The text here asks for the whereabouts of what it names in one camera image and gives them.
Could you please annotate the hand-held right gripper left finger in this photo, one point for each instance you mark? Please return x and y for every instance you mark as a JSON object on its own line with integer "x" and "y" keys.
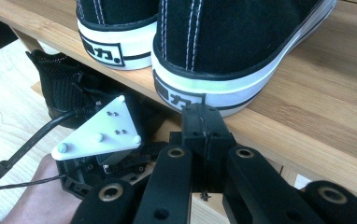
{"x": 170, "y": 186}

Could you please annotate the black knit shoe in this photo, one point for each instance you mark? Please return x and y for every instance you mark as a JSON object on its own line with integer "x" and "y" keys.
{"x": 61, "y": 84}

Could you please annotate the black white canvas sneaker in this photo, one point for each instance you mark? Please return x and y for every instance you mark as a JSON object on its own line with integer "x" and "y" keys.
{"x": 120, "y": 12}
{"x": 229, "y": 40}

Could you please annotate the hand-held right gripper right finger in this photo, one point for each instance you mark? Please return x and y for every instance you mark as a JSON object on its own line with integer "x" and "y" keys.
{"x": 251, "y": 186}

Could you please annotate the wooden shoe rack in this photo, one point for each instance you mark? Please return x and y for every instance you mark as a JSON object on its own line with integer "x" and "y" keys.
{"x": 317, "y": 109}

